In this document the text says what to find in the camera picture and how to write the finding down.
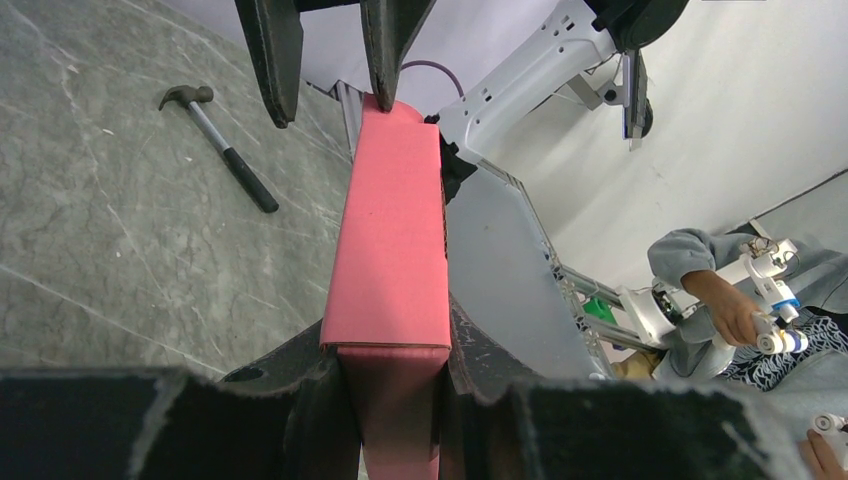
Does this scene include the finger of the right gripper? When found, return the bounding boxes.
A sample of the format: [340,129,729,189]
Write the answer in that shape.
[235,0,303,129]
[360,0,436,113]

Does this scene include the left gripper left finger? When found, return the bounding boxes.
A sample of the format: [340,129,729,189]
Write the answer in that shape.
[1,324,360,479]

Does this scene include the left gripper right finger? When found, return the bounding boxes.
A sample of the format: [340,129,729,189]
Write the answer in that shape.
[438,302,809,479]

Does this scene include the red cardboard paper box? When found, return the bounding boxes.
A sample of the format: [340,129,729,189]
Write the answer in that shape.
[321,95,452,479]

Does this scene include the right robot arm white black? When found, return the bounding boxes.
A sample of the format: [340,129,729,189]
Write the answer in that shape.
[235,1,687,164]

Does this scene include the operator hand on controller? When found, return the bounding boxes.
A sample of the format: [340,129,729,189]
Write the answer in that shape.
[704,284,760,346]

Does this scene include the operator second hand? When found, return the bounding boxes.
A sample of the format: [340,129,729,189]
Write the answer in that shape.
[798,429,847,480]

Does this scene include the person operator grey sleeve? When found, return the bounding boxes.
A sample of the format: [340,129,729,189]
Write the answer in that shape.
[646,227,848,452]

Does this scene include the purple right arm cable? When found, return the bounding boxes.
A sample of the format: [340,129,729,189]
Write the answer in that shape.
[400,59,466,99]

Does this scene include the hammer with black handle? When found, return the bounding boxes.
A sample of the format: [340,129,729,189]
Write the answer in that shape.
[158,85,279,214]

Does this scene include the aluminium frame rail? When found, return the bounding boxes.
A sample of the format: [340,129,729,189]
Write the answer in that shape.
[311,79,657,382]

